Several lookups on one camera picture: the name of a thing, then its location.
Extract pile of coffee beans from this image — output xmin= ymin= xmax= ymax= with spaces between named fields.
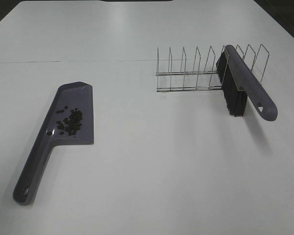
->
xmin=45 ymin=105 xmax=83 ymax=137

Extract purple plastic dustpan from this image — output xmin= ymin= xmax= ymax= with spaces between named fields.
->
xmin=13 ymin=82 xmax=94 ymax=206

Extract purple hand brush black bristles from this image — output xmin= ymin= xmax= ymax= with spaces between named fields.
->
xmin=216 ymin=45 xmax=278 ymax=121

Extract chrome wire dish rack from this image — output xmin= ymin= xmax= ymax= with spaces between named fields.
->
xmin=155 ymin=44 xmax=270 ymax=93

